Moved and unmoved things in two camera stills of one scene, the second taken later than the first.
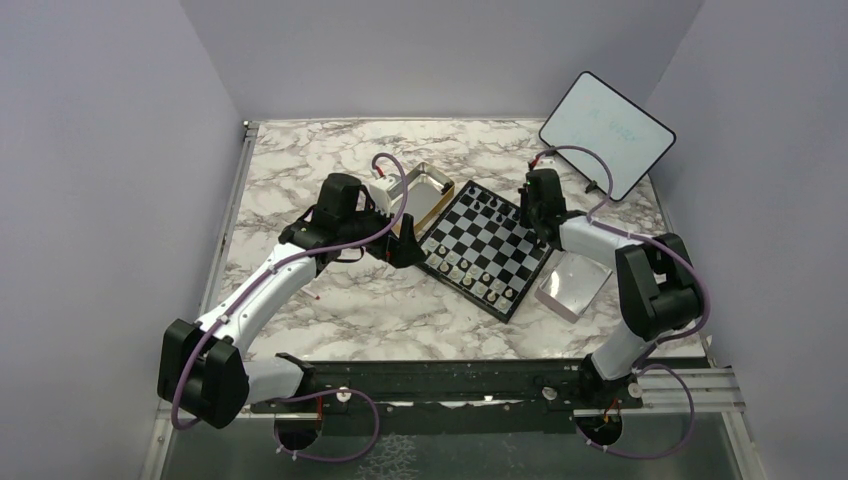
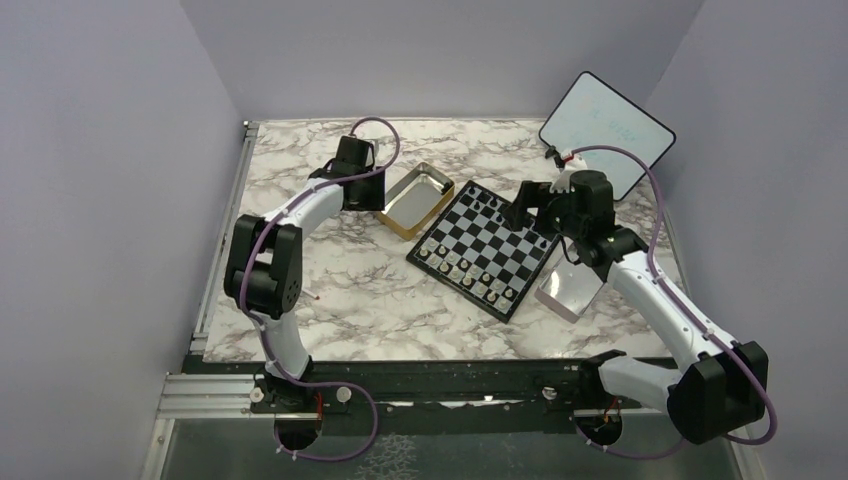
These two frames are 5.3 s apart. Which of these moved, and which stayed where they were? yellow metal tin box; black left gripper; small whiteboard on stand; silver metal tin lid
Moved: black left gripper
Stayed: silver metal tin lid; small whiteboard on stand; yellow metal tin box
